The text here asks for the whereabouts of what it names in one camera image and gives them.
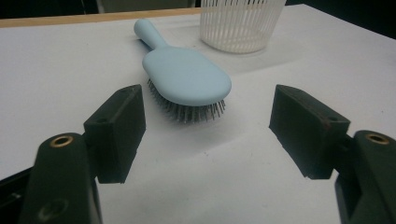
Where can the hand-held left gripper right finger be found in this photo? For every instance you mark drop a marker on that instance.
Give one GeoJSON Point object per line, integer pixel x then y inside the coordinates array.
{"type": "Point", "coordinates": [306, 137]}

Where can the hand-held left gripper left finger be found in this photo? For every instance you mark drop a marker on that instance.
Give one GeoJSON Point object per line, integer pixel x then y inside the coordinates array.
{"type": "Point", "coordinates": [115, 140]}

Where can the light blue hairbrush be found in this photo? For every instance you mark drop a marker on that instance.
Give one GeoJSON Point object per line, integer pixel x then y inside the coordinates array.
{"type": "Point", "coordinates": [186, 74]}

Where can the white slatted plastic basket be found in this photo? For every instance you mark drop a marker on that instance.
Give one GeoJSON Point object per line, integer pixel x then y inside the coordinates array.
{"type": "Point", "coordinates": [239, 28]}

